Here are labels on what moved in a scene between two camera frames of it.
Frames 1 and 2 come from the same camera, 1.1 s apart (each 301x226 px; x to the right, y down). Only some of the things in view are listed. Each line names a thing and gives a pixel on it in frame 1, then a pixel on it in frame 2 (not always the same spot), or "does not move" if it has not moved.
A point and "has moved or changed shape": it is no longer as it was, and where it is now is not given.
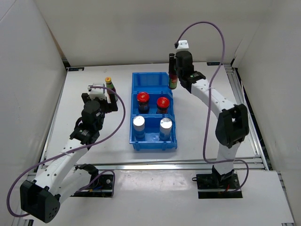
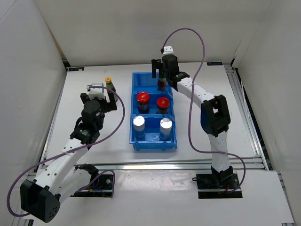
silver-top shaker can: x=138 y=125 does not move
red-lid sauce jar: x=143 y=98 does not move
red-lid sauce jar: x=162 y=105 does not move
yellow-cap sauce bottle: x=109 y=84 does not move
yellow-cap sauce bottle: x=172 y=80 has moved or changed shape
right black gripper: x=171 y=63 to x=157 y=64
